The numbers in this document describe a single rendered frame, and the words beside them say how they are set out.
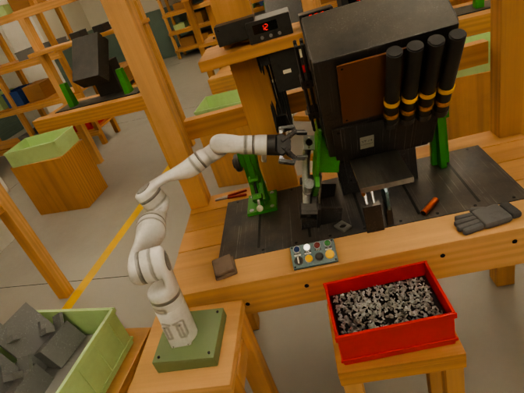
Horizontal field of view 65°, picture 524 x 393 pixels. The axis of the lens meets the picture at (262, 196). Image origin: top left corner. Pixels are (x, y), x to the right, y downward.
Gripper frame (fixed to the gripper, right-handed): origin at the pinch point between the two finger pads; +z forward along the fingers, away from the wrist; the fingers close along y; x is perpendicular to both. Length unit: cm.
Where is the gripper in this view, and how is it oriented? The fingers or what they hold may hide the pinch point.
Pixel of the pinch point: (306, 144)
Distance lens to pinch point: 152.0
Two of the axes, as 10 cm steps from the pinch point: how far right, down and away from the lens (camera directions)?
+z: 10.0, 0.0, -0.2
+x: 0.1, 2.3, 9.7
